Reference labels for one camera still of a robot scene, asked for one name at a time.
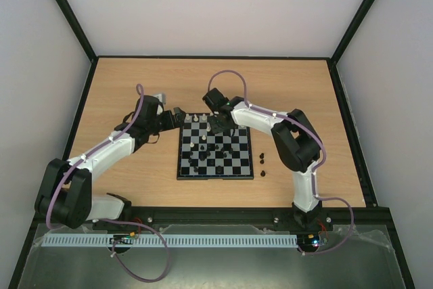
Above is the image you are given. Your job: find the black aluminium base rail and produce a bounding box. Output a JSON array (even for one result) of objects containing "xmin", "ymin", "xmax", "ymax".
[{"xmin": 91, "ymin": 206, "xmax": 393, "ymax": 232}]

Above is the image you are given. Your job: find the black frame post right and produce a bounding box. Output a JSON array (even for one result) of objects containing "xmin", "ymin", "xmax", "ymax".
[{"xmin": 330, "ymin": 0, "xmax": 397, "ymax": 63}]

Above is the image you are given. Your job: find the black magnetic chess board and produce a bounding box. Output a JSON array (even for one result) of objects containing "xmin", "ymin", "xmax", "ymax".
[{"xmin": 177, "ymin": 113, "xmax": 254, "ymax": 181}]

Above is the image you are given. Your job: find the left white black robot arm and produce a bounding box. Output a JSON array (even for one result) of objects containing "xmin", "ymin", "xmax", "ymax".
[{"xmin": 35, "ymin": 93, "xmax": 186, "ymax": 229}]

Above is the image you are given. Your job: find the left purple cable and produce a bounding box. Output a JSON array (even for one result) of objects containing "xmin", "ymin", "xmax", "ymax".
[{"xmin": 45, "ymin": 83, "xmax": 172, "ymax": 282}]

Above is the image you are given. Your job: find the light blue slotted cable duct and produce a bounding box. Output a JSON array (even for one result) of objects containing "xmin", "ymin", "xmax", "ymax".
[{"xmin": 41, "ymin": 234, "xmax": 298, "ymax": 248}]

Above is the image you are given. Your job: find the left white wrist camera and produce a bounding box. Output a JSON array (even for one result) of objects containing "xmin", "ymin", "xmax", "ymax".
[{"xmin": 153, "ymin": 93, "xmax": 166, "ymax": 106}]

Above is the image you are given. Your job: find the black frame post left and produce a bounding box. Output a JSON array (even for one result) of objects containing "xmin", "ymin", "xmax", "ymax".
[{"xmin": 35, "ymin": 0, "xmax": 97, "ymax": 63}]

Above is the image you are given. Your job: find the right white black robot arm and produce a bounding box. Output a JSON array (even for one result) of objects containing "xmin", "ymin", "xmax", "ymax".
[{"xmin": 202, "ymin": 88, "xmax": 325, "ymax": 229}]

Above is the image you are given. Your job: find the black frame post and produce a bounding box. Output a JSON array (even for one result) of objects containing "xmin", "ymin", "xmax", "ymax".
[
  {"xmin": 35, "ymin": 0, "xmax": 97, "ymax": 63},
  {"xmin": 330, "ymin": 0, "xmax": 397, "ymax": 63}
]

